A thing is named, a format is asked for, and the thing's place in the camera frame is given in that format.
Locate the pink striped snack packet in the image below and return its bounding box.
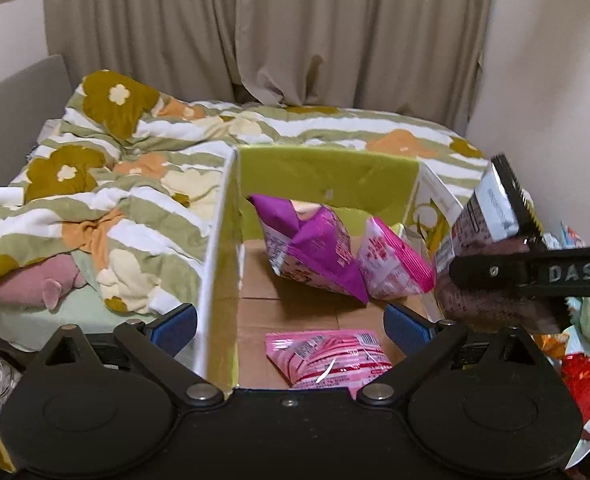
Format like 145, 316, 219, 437
265, 330, 393, 390

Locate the floral green striped blanket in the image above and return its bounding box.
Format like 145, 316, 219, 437
0, 70, 490, 321

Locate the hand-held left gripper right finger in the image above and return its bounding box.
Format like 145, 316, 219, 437
357, 305, 543, 403

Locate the orange snack packet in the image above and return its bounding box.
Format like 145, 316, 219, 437
534, 332, 572, 361

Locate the grey headboard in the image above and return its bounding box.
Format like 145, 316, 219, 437
0, 54, 73, 198

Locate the purple snack packet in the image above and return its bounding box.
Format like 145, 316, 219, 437
247, 194, 371, 305

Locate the cardboard box with green lining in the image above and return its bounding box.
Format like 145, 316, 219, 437
192, 144, 470, 392

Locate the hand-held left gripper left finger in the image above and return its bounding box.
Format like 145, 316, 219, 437
45, 304, 224, 406

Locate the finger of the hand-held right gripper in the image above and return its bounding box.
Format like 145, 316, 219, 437
449, 245, 590, 305

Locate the beige curtain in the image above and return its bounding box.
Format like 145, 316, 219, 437
42, 0, 496, 133

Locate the pink plush toy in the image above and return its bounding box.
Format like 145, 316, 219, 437
0, 254, 88, 310

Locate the blue and red snack packet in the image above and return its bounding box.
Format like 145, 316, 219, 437
557, 221, 586, 250

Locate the light green bed sheet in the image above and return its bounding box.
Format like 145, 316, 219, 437
0, 280, 158, 353

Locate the brown and white snack packet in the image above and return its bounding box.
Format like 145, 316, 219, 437
434, 154, 572, 335

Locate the small pink snack packet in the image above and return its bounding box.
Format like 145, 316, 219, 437
357, 216, 437, 302

